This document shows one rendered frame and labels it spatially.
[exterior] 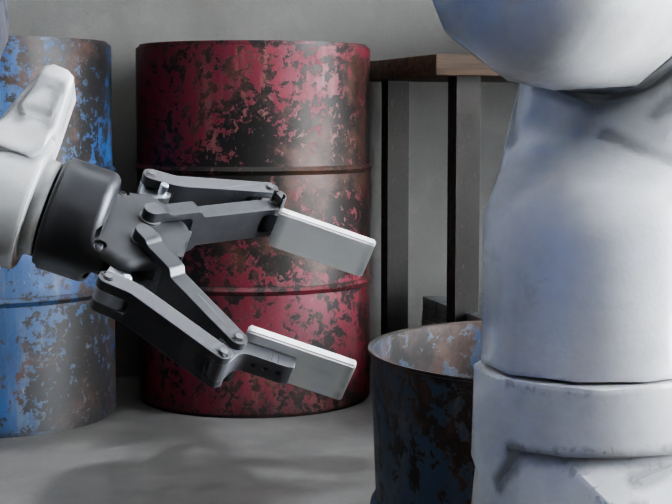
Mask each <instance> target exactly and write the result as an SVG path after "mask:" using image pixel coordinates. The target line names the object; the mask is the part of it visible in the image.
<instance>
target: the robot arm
mask: <svg viewBox="0 0 672 504"><path fill-rule="evenodd" d="M432 2H433V4H434V7H435V9H436V11H437V14H438V16H439V19H440V21H441V24H442V26H443V29H444V31H445V32H446V33H447V34H448V35H449V36H450V37H452V38H453V39H454V40H455V41H456V42H457V43H459V44H460V45H461V46H462V47H463V48H465V49H466V50H467V51H468V52H469V53H471V54H472V55H473V56H474V57H475V58H476V59H478V60H479V61H480V62H481V63H483V64H484V65H486V66H487V67H489V68H490V69H492V70H493V71H494V72H496V73H497V74H499V75H500V76H502V77H503V78H505V79H506V80H507V81H511V82H515V83H519V86H518V90H517V94H516V99H515V103H514V107H513V112H512V116H511V120H510V125H509V129H508V133H507V137H506V142H505V146H504V150H503V155H502V159H501V163H500V167H499V172H498V176H497V180H496V184H495V186H494V188H493V191H492V193H491V196H490V198H489V201H488V203H487V205H486V208H485V210H484V220H483V271H482V322H481V360H480V361H478V362H477V363H475V364H474V379H473V410H472V442H471V456H472V459H473V462H474V465H475V472H474V482H473V492H472V502H471V504H672V0H432ZM75 102H76V95H75V85H74V77H73V76H72V74H71V73H70V72H69V71H68V70H66V69H64V68H62V67H59V66H57V65H55V64H52V65H46V66H44V67H43V68H42V69H41V70H40V71H39V73H38V74H37V75H36V76H35V77H34V79H33V80H32V81H31V82H30V83H29V85H28V86H27V87H26V88H25V90H24V91H23V92H22V93H21V94H20V96H19V97H18V98H17V99H16V100H15V102H14V103H13V104H12V105H11V107H10V108H9V109H8V110H7V111H6V113H5V114H4V115H3V116H2V118H1V119H0V268H1V267H4V268H7V269H12V268H13V267H15V266H16V265H17V264H18V262H19V260H20V258H21V256H22V254H25V255H29V256H32V262H33V263H34V264H35V267H36V268H39V269H42V270H45V271H48V272H51V273H54V274H57V275H60V276H62V277H65V278H68V279H71V280H74V281H78V282H81V281H84V280H86V279H87V278H88V277H89V275H90V273H94V274H97V275H98V279H97V282H96V285H95V288H94V292H93V295H92V299H91V302H90V308H91V309H92V310H94V311H95V312H97V313H100V314H102V315H105V316H107V317H109V318H112V319H114V320H117V321H119V322H121V323H122V324H124V325H125V326H127V327H128V328H129V329H131V330H132V331H133V332H135V333H136V334H137V335H139V336H140V337H142V338H143V339H144V340H146V341H147V342H148V343H150V344H151V345H152V346H154V347H155V348H157V349H158V350H159V351H161V352H162V353H163V354H165V355H166V356H167V357H169V358H170V359H172V360H173V361H174V362H176V363H177V364H178V365H180V366H181V367H182V368H184V369H185V370H187V371H188V372H189V373H191V374H192V375H193V376H195V377H196V378H197V379H199V380H200V381H202V382H203V383H204V384H206V385H207V386H209V387H212V388H217V387H220V386H221V384H222V382H223V381H225V382H229V381H231V380H233V377H234V375H235V372H236V370H240V371H244V372H247V373H250V374H253V375H256V376H259V377H262V378H265V379H268V380H271V381H274V382H277V383H282V384H288V383H289V384H292V385H295V386H298V387H301V388H304V389H307V390H310V391H313V392H316V393H319V394H322V395H325V396H328V397H331V398H334V399H337V400H340V399H342V397H343V395H344V392H345V390H346V388H347V386H348V383H349V381H350V379H351V377H352V375H353V372H354V370H355V368H356V363H357V362H355V360H353V359H350V358H347V357H344V356H341V355H339V354H336V353H333V352H330V351H327V350H324V349H321V348H318V347H315V346H312V345H309V344H306V343H303V342H300V341H297V340H294V339H291V338H288V337H285V336H282V335H279V334H276V333H273V332H270V331H267V330H265V329H262V328H259V327H256V326H253V325H251V326H249V327H248V330H247V333H246V335H245V334H244V333H243V332H242V331H241V330H240V329H239V328H238V327H237V326H236V325H235V324H234V323H233V322H232V321H231V319H230V318H229V317H228V316H227V315H226V314H225V313H224V312H223V311H222V310H221V309H220V308H219V307H218V306H217V305H216V304H215V303H214V302H213V301H212V300H211V299H210V298H209V297H208V296H207V295H206V294H205V293H204V292H203V291H202V290H201V289H200V288H199V287H198V286H197V285H196V284H195V283H194V282H193V281H192V280H191V279H190V278H189V277H188V276H187V274H186V273H185V267H184V264H183V263H182V260H183V257H184V254H185V252H187V251H189V250H191V249H192V248H193V247H194V246H195V245H200V244H208V243H216V242H224V241H232V240H240V239H248V238H256V237H264V236H270V238H269V241H268V244H269V246H272V247H274V248H277V249H280V250H283V251H286V252H289V253H292V254H295V255H298V256H301V257H304V258H306V259H309V260H312V261H315V262H318V263H321V264H324V265H327V266H330V267H333V268H336V269H339V270H341V271H344V272H347V273H350V274H353V275H356V276H359V277H360V276H362V275H363V273H364V271H365V268H366V266H367V264H368V261H369V259H370V257H371V254H372V252H373V250H374V247H375V244H376V241H375V240H374V239H371V238H368V237H365V236H363V235H360V234H357V233H354V232H351V231H348V230H345V229H342V228H339V227H337V226H334V225H331V224H328V223H325V222H322V221H319V220H316V219H314V218H311V217H308V216H305V215H302V214H299V213H296V212H293V211H291V210H288V209H285V208H284V204H285V201H286V199H287V196H286V194H285V193H284V192H282V191H279V190H278V187H277V186H276V185H274V184H272V183H269V182H257V181H243V180H229V179H215V178H201V177H188V176H176V175H172V174H169V173H165V172H161V171H158V170H154V169H145V170H144V171H143V174H142V177H141V181H140V184H139V187H138V190H137V194H135V193H129V192H125V191H123V190H122V189H121V187H120V186H121V178H120V176H119V175H118V174H117V173H116V172H114V171H111V170H108V169H105V168H102V167H99V166H97V165H94V164H91V163H88V162H85V161H82V160H79V159H76V158H73V159H72V160H70V159H69V160H67V161H66V163H65V164H62V163H60V162H58V161H55V160H56V157H57V154H58V152H59V149H60V146H61V143H62V140H63V137H64V134H65V132H66V129H67V126H68V123H69V120H70V117H71V114H72V111H73V108H74V105H75ZM254 197H257V200H253V198H254ZM206 357H209V358H210V360H209V362H206V361H205V359H206Z"/></svg>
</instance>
